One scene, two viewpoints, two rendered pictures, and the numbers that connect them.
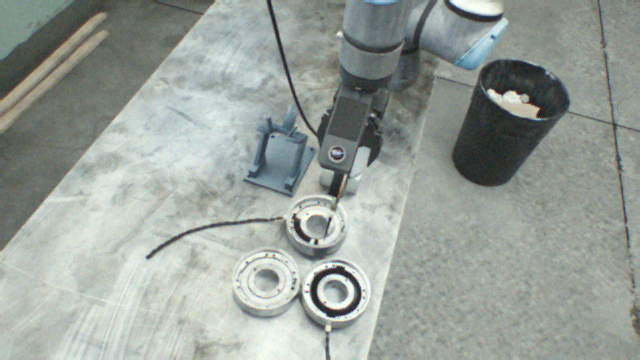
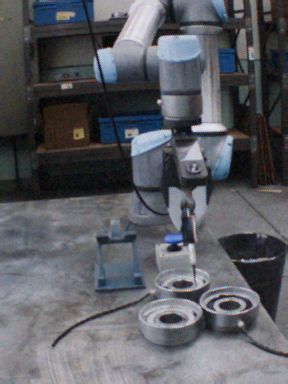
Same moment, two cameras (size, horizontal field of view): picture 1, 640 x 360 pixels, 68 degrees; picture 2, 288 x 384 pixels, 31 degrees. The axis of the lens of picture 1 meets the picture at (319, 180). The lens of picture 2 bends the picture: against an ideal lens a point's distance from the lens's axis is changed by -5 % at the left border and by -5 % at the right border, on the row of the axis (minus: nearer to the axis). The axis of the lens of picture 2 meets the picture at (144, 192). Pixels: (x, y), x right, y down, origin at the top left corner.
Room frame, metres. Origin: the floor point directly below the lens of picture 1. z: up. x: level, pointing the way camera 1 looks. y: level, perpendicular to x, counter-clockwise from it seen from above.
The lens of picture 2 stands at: (-0.40, 0.32, 1.27)
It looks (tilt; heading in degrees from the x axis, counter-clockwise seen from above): 16 degrees down; 343
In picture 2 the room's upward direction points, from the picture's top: 3 degrees counter-clockwise
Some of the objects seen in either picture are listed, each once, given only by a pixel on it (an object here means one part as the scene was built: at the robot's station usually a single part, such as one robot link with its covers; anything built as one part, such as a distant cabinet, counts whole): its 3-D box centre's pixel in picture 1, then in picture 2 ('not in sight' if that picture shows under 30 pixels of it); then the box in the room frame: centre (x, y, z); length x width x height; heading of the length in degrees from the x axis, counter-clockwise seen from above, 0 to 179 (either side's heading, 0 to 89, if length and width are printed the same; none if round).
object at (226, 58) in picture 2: not in sight; (201, 61); (3.83, -1.55, 1.11); 0.52 x 0.38 x 0.22; 79
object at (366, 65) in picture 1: (367, 49); (180, 106); (0.50, -0.03, 1.15); 0.08 x 0.08 x 0.05
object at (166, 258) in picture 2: (345, 166); (174, 256); (0.59, -0.04, 0.82); 0.08 x 0.07 x 0.05; 169
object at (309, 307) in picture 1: (335, 293); (229, 309); (0.33, -0.05, 0.82); 0.10 x 0.10 x 0.04
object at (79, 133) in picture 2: not in sight; (66, 123); (4.03, -0.38, 0.64); 0.49 x 0.40 x 0.37; 84
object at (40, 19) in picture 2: not in sight; (63, 13); (4.05, -0.40, 1.61); 0.52 x 0.38 x 0.22; 82
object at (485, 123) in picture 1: (501, 127); (247, 290); (1.43, -0.69, 0.21); 0.34 x 0.34 x 0.43
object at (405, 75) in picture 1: (391, 52); (155, 199); (0.93, -0.12, 0.85); 0.15 x 0.15 x 0.10
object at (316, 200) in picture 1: (317, 226); (182, 288); (0.44, -0.01, 0.82); 0.10 x 0.10 x 0.04
